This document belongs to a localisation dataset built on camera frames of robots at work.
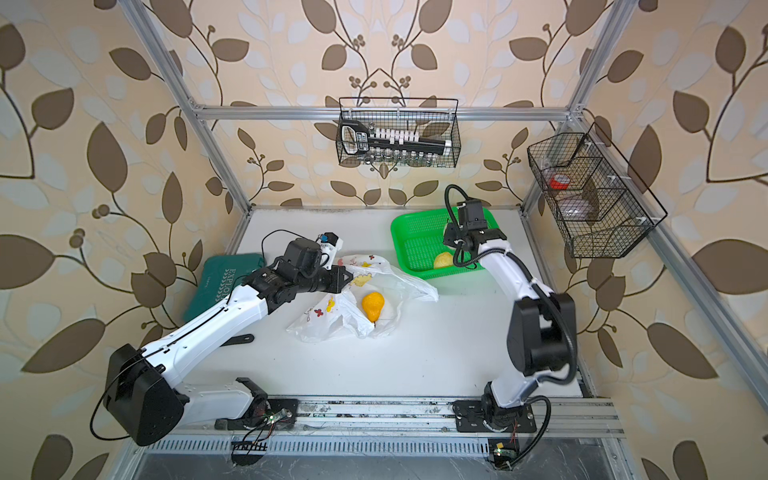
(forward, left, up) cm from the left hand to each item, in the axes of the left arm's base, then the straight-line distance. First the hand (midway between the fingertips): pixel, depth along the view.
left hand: (349, 273), depth 78 cm
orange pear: (-1, -5, -15) cm, 16 cm away
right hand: (+16, -30, -3) cm, 34 cm away
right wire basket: (+17, -69, +10) cm, 72 cm away
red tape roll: (+21, -57, +14) cm, 62 cm away
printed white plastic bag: (-11, +1, -3) cm, 11 cm away
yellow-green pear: (+13, -28, -13) cm, 34 cm away
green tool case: (+8, +44, -16) cm, 48 cm away
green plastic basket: (+29, -21, -19) cm, 41 cm away
